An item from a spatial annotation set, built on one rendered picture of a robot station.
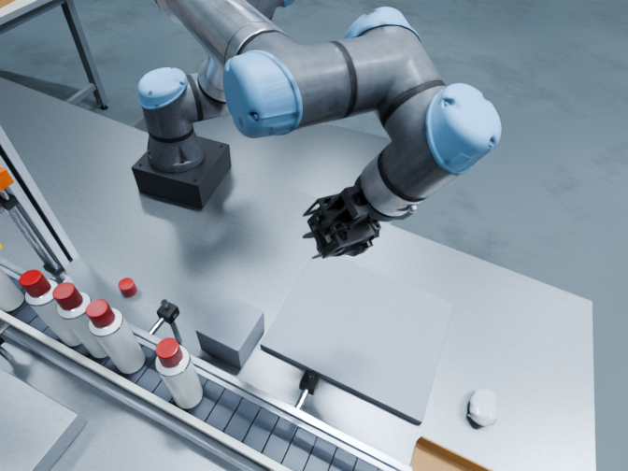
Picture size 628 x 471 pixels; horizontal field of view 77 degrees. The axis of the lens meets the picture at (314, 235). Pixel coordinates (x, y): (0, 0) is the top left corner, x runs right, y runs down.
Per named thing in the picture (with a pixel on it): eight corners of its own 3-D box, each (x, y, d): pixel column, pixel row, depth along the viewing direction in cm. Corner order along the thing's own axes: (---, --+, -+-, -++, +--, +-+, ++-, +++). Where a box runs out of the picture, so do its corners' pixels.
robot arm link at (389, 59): (324, 6, 38) (376, 99, 36) (414, -4, 42) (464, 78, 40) (304, 64, 45) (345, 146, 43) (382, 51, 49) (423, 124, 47)
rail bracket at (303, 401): (285, 430, 76) (287, 401, 63) (301, 394, 80) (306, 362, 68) (300, 437, 75) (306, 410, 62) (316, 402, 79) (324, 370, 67)
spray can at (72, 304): (84, 352, 77) (36, 296, 62) (104, 330, 80) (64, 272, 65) (105, 363, 76) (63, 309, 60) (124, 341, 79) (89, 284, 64)
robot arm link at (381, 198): (411, 142, 48) (443, 200, 47) (390, 162, 52) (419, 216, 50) (366, 149, 44) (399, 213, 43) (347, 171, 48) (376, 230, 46)
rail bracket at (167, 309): (156, 362, 82) (135, 323, 70) (178, 333, 86) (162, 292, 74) (169, 368, 81) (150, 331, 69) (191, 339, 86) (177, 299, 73)
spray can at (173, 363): (168, 402, 72) (140, 354, 57) (185, 377, 76) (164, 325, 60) (192, 415, 71) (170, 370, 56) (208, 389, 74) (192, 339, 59)
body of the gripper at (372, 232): (299, 215, 57) (339, 171, 47) (345, 203, 62) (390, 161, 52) (321, 263, 56) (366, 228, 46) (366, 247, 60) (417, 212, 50)
